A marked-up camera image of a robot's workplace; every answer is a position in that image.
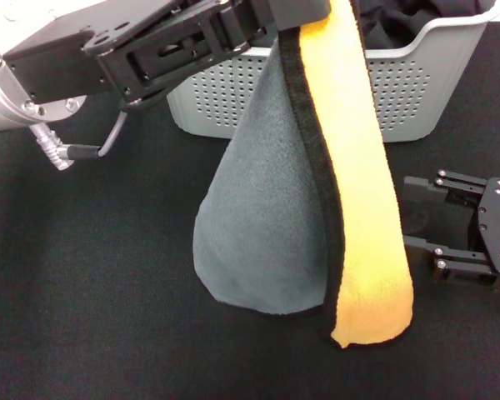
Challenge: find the black cloth in basket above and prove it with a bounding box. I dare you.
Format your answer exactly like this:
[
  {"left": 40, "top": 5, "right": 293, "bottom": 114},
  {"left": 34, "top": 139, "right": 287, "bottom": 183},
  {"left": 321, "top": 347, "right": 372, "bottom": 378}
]
[{"left": 352, "top": 0, "right": 498, "bottom": 52}]

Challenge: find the yellow and grey towel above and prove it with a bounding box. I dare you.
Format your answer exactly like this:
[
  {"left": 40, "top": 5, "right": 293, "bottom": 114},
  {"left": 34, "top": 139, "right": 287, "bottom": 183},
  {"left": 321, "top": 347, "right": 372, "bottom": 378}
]
[{"left": 192, "top": 0, "right": 414, "bottom": 350}]

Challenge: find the grey gripper cable with connector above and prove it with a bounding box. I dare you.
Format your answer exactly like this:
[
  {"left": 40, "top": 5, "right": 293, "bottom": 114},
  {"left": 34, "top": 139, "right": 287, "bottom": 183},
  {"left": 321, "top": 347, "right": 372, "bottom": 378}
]
[{"left": 27, "top": 108, "right": 129, "bottom": 172}]

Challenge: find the grey perforated plastic storage basket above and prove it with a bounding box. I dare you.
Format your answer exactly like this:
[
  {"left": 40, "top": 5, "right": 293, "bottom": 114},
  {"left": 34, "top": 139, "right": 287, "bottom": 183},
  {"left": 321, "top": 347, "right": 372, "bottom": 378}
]
[{"left": 166, "top": 3, "right": 500, "bottom": 144}]

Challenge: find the black tablecloth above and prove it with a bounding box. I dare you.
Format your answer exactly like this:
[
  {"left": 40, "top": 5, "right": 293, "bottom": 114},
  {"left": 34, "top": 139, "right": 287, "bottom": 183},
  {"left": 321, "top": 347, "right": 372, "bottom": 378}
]
[{"left": 0, "top": 18, "right": 500, "bottom": 400}]

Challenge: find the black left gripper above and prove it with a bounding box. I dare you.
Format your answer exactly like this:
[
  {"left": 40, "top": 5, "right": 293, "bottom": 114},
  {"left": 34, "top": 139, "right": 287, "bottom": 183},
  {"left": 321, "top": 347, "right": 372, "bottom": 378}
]
[{"left": 2, "top": 0, "right": 279, "bottom": 111}]

